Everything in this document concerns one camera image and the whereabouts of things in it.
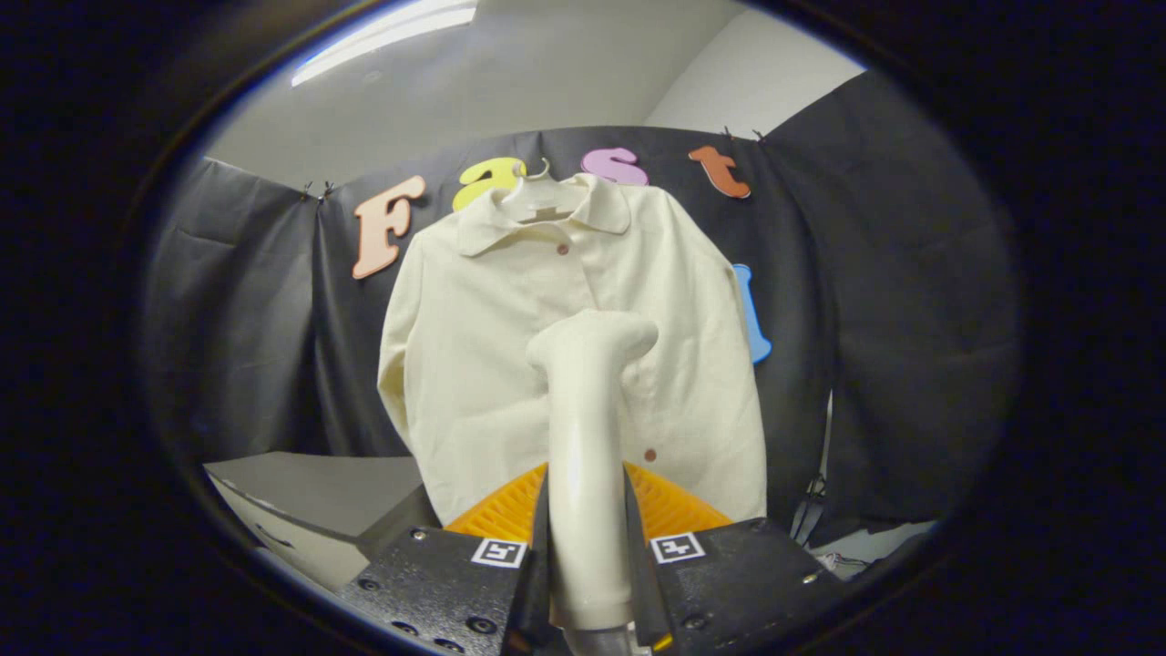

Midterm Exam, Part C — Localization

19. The black backdrop cloth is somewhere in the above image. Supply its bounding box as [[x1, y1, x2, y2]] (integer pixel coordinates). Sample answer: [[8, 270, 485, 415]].
[[141, 68, 1021, 548]]

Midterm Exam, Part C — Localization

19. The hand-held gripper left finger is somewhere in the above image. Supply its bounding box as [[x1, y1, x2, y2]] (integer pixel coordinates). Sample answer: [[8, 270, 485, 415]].
[[339, 463, 555, 656]]

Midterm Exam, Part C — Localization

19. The grey cabinet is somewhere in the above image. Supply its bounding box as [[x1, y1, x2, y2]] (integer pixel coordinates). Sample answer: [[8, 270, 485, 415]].
[[202, 453, 447, 593]]

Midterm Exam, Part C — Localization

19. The thin grey pole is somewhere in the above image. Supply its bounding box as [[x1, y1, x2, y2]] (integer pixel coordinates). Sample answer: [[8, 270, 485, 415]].
[[791, 392, 834, 548]]

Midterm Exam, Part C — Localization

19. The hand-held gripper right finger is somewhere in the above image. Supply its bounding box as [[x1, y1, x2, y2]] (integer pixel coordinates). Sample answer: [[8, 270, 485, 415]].
[[622, 463, 848, 653]]

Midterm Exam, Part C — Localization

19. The white clothes hanger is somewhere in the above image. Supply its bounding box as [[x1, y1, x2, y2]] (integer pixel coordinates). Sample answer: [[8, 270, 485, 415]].
[[499, 158, 588, 224]]

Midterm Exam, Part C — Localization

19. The ceiling light panel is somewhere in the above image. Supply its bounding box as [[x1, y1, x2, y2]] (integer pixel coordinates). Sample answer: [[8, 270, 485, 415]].
[[290, 0, 479, 88]]

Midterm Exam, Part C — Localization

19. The cream button shirt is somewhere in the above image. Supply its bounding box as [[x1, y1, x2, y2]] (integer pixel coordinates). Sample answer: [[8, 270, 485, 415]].
[[377, 173, 769, 529]]

